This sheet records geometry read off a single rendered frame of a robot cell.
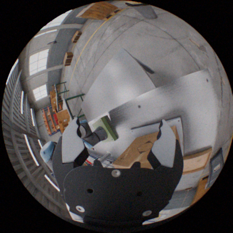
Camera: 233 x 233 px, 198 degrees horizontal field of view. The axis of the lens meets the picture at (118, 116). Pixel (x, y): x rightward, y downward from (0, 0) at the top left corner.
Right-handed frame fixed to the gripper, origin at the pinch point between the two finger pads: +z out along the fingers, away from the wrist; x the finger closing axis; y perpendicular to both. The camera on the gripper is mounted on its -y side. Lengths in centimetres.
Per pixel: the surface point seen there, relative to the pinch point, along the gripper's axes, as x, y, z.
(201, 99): 42.0, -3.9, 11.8
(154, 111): 19.3, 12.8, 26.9
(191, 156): 52, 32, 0
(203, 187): 285, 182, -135
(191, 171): 67, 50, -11
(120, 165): 0.9, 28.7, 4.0
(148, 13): 50, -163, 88
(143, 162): 9.2, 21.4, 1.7
